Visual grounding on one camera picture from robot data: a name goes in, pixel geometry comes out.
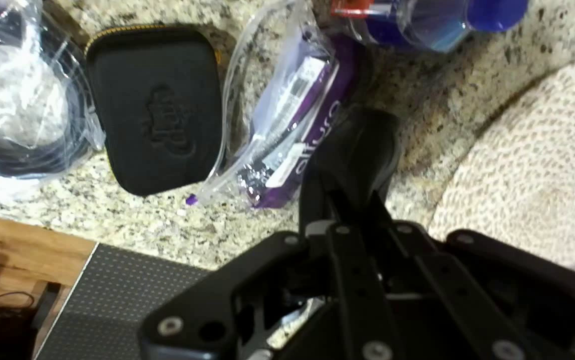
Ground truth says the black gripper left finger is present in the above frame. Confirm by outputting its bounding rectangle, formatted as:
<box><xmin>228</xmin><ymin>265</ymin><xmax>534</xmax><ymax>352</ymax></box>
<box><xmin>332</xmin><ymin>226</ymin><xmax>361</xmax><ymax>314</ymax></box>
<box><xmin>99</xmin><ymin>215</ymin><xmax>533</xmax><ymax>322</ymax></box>
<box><xmin>136</xmin><ymin>166</ymin><xmax>394</xmax><ymax>360</ymax></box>

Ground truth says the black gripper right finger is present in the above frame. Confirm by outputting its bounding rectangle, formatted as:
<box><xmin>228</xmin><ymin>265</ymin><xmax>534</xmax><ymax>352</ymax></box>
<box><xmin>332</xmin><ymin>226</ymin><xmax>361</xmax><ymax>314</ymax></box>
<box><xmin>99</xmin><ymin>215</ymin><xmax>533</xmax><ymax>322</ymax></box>
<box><xmin>365</xmin><ymin>199</ymin><xmax>575</xmax><ymax>360</ymax></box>

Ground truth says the black rubber pump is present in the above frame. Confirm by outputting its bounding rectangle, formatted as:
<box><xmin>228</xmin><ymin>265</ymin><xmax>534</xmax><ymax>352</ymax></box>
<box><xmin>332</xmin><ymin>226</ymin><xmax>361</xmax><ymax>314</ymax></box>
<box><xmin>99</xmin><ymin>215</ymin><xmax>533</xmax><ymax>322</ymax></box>
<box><xmin>299</xmin><ymin>106</ymin><xmax>403</xmax><ymax>232</ymax></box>

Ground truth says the clear zip plastic bag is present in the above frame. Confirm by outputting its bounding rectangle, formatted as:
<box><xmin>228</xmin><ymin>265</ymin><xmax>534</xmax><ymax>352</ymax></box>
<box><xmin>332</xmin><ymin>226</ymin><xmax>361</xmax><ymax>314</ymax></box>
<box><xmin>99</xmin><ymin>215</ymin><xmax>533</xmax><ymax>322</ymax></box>
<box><xmin>195</xmin><ymin>0</ymin><xmax>368</xmax><ymax>212</ymax></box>

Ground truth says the grey perforated robot platform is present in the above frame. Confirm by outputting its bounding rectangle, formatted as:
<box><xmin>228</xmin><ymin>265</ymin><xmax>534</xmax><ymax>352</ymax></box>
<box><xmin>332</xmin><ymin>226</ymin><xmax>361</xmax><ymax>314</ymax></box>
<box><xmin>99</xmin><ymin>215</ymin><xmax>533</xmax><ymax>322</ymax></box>
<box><xmin>32</xmin><ymin>242</ymin><xmax>213</xmax><ymax>360</ymax></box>

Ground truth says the round woven placemat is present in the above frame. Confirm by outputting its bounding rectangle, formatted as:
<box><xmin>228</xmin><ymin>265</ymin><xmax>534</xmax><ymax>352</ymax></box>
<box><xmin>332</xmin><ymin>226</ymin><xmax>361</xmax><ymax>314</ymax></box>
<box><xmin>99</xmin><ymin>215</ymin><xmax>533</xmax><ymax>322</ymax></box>
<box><xmin>426</xmin><ymin>55</ymin><xmax>575</xmax><ymax>270</ymax></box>

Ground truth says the black zip case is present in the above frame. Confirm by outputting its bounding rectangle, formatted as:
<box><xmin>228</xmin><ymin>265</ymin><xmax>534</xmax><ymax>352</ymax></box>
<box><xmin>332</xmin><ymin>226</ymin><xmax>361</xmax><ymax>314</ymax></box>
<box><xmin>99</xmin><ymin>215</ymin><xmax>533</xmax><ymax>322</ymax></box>
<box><xmin>84</xmin><ymin>25</ymin><xmax>225</xmax><ymax>199</ymax></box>

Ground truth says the purple packaging card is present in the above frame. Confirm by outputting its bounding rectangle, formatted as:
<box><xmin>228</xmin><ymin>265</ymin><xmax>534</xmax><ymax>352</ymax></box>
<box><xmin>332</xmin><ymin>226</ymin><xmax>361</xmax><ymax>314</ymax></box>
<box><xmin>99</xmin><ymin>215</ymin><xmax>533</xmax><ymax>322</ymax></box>
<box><xmin>242</xmin><ymin>37</ymin><xmax>363</xmax><ymax>210</ymax></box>

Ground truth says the clear bag holding cable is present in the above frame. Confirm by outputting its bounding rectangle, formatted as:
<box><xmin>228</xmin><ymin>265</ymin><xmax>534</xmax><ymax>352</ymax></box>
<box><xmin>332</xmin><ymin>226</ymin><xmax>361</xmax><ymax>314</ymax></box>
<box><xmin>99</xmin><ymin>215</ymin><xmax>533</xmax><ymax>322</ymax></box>
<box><xmin>0</xmin><ymin>0</ymin><xmax>105</xmax><ymax>183</ymax></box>

